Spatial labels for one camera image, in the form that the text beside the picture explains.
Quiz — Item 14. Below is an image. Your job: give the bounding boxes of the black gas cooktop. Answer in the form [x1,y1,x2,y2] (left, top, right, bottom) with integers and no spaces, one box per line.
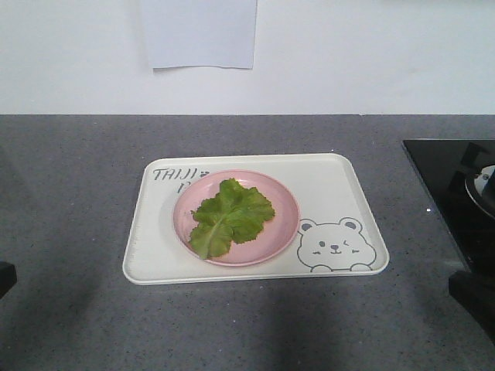
[403,138,494,277]

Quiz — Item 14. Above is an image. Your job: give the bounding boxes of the cream bear serving tray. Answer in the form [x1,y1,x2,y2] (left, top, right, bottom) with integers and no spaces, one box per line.
[122,153,389,285]

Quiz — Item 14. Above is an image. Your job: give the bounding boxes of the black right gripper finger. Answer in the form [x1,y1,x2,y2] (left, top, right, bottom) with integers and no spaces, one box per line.
[448,271,495,343]

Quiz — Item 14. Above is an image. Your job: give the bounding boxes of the white paper sheet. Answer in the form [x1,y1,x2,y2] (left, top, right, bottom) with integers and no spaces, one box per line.
[140,0,258,70]

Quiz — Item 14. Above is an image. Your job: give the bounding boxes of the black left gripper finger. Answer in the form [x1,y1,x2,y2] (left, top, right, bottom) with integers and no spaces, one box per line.
[0,261,17,298]

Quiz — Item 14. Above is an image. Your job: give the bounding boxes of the green lettuce leaf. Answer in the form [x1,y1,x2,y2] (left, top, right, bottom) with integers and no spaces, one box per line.
[189,178,275,260]

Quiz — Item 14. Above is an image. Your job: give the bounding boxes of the pink round plate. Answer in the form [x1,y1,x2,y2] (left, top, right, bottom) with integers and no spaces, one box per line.
[172,169,300,267]

